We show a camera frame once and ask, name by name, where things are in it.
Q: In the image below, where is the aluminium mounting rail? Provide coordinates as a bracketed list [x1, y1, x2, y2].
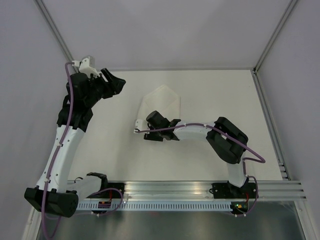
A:
[74, 180, 308, 201]

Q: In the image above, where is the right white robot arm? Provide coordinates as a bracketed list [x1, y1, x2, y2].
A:
[144, 110, 249, 198]

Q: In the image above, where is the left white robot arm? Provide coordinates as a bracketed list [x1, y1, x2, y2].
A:
[24, 68, 126, 218]

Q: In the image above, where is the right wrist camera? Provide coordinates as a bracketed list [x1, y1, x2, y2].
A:
[134, 119, 148, 133]

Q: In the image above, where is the right aluminium frame post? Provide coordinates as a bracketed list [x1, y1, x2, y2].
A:
[252, 0, 300, 75]

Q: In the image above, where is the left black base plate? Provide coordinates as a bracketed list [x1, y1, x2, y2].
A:
[99, 182, 125, 201]

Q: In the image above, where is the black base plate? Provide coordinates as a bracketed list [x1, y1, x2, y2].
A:
[209, 182, 257, 200]
[99, 182, 125, 201]

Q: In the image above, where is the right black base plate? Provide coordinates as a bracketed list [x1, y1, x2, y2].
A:
[209, 182, 257, 200]

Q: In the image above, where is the left aluminium frame post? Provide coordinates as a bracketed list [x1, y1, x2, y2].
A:
[33, 0, 73, 62]

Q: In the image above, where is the white slotted cable duct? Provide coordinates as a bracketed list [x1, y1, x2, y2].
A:
[77, 200, 232, 212]

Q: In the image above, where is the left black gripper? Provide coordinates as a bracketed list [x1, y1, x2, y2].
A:
[84, 68, 126, 107]

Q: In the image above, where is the aluminium frame post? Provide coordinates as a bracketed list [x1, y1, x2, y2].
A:
[33, 0, 73, 62]
[252, 0, 300, 75]

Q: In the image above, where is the white cloth napkin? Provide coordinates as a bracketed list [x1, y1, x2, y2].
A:
[136, 85, 181, 121]

